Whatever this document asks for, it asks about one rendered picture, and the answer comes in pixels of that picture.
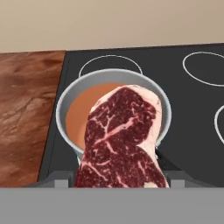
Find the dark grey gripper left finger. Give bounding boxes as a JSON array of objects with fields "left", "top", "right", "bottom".
[{"left": 25, "top": 171, "right": 79, "bottom": 189}]

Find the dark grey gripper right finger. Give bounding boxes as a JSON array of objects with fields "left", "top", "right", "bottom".
[{"left": 164, "top": 170, "right": 217, "bottom": 189}]

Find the raw red marbled steak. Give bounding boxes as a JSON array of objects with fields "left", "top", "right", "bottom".
[{"left": 73, "top": 84, "right": 171, "bottom": 189}]

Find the grey saucepan with orange marinade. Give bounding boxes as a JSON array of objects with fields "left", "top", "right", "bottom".
[{"left": 55, "top": 68, "right": 172, "bottom": 165}]

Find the black hob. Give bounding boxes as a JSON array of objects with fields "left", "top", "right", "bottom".
[{"left": 37, "top": 43, "right": 224, "bottom": 189}]

